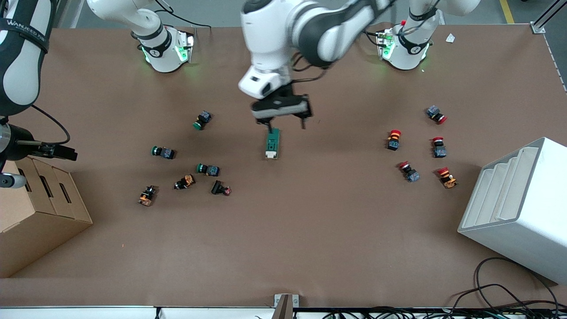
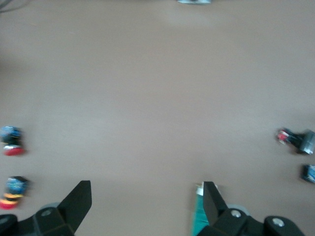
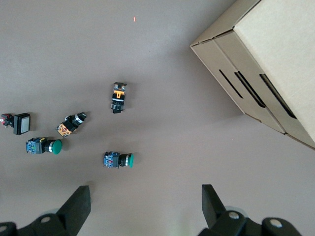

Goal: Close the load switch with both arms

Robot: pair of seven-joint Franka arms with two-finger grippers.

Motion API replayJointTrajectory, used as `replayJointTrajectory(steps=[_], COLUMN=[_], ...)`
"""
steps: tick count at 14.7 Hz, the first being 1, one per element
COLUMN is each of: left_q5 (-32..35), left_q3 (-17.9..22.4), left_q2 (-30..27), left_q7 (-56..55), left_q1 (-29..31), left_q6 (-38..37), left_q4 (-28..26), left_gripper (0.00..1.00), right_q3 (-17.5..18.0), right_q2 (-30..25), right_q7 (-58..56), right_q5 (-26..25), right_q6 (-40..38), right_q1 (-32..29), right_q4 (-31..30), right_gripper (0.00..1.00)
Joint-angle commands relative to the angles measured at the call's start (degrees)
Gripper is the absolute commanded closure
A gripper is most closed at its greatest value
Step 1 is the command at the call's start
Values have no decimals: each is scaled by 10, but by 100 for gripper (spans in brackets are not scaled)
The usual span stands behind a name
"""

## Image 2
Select green load switch beige base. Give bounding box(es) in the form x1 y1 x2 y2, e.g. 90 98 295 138
191 181 221 236

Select red mushroom push button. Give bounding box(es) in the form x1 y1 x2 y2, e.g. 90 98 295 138
0 125 26 157

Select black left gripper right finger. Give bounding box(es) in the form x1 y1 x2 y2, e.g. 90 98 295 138
196 181 306 236

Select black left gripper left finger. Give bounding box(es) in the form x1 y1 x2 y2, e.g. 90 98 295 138
0 180 93 236

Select black switch red tip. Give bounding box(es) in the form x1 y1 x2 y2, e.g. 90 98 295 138
276 127 315 155

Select red emergency button orange collar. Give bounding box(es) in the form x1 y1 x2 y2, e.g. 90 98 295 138
0 175 32 210

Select green push button switch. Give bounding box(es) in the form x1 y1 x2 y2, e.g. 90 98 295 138
300 164 315 183

